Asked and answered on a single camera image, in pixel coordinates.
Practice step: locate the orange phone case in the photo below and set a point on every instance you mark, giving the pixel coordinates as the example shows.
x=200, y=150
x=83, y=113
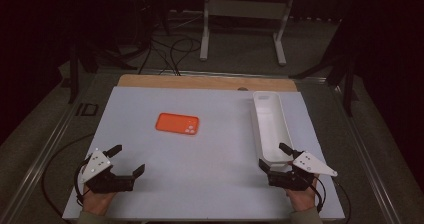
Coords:
x=175, y=123

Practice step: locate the person's right hand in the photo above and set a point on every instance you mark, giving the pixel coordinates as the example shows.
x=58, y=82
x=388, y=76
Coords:
x=303, y=200

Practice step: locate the person's left hand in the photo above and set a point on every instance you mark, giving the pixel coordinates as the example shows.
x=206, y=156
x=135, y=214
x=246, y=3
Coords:
x=96, y=202

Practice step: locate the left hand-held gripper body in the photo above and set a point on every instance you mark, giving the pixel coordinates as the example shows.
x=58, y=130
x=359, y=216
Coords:
x=96, y=165

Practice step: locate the white board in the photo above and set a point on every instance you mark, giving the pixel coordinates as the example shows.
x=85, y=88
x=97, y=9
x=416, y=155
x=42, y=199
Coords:
x=200, y=170

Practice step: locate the long white plastic tray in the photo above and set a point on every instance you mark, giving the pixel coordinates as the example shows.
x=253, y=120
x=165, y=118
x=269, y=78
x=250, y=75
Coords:
x=271, y=127

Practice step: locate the black stand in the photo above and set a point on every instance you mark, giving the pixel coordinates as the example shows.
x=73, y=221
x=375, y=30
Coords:
x=348, y=90
x=73, y=80

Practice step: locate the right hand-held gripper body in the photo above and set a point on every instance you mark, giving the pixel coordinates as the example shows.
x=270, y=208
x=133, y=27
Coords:
x=310, y=164

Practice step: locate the white metal stand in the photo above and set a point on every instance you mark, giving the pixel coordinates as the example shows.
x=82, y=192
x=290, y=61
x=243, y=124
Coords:
x=246, y=9

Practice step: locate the metal floor rail frame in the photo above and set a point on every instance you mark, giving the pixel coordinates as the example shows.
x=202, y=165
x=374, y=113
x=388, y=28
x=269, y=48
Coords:
x=33, y=175

